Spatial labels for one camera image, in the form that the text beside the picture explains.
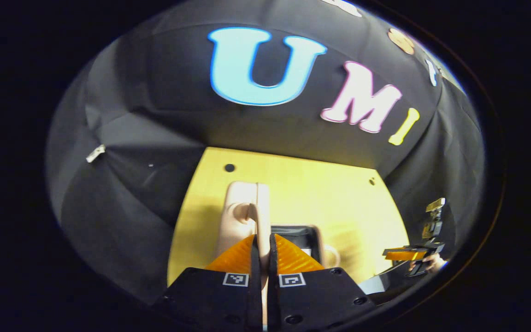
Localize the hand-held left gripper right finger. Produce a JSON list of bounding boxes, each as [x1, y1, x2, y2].
[[268, 233, 377, 332]]

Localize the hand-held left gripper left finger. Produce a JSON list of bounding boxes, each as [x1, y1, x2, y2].
[[154, 233, 263, 332]]

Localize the silver cloth clip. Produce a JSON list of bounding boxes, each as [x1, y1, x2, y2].
[[85, 144, 107, 164]]

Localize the black backdrop cloth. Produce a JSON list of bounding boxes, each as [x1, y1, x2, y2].
[[46, 0, 486, 305]]

